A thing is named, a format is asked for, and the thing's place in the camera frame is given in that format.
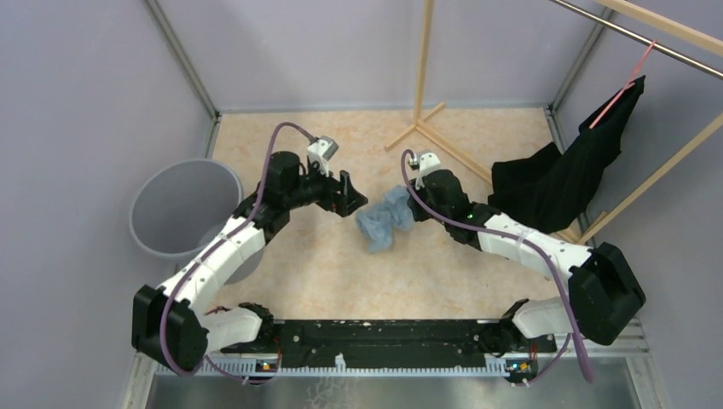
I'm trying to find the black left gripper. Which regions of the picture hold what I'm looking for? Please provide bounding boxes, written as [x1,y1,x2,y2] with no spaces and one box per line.
[285,158,367,217]

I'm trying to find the blue plastic trash bag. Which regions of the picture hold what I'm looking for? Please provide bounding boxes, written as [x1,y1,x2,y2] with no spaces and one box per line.
[355,185,414,253]

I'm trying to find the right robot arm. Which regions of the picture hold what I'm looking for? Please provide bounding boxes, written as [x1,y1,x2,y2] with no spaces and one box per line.
[404,170,646,351]

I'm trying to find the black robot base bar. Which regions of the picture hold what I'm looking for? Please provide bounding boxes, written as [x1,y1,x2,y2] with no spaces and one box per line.
[221,320,557,369]

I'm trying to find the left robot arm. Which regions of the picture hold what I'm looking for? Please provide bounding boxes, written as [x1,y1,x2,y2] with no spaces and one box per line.
[131,151,368,374]

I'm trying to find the grey round trash bin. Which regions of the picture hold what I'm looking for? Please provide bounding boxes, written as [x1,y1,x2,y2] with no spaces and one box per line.
[129,158,246,287]

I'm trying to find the black hanging t-shirt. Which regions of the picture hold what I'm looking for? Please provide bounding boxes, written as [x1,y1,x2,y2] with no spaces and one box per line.
[488,76,645,233]

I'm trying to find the pink clothes hanger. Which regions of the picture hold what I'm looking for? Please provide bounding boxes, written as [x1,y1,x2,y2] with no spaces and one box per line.
[588,39,657,130]

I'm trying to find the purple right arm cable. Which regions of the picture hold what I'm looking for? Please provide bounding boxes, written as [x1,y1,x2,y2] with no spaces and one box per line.
[400,149,595,383]

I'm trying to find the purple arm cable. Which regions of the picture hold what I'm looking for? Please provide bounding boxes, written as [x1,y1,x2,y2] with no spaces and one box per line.
[159,121,315,378]
[400,149,595,383]

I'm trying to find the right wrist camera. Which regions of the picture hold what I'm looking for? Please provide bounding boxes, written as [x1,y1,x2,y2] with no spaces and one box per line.
[408,150,442,190]

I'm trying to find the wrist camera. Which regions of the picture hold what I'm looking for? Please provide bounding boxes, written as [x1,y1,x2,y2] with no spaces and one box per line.
[408,150,442,190]
[307,136,338,176]

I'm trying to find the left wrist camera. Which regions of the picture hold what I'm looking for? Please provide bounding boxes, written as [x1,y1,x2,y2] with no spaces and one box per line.
[307,136,338,176]

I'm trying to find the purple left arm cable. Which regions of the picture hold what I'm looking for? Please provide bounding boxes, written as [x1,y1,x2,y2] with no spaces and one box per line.
[159,121,315,378]

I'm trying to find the white slotted cable duct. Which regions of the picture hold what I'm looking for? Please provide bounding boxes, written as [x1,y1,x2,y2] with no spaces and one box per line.
[155,354,510,378]

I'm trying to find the metal hanging rail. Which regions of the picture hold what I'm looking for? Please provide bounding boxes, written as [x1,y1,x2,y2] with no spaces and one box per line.
[552,0,722,80]

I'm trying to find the wooden clothes rack frame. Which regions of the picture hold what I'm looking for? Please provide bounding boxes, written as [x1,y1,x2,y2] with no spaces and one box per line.
[409,1,722,239]

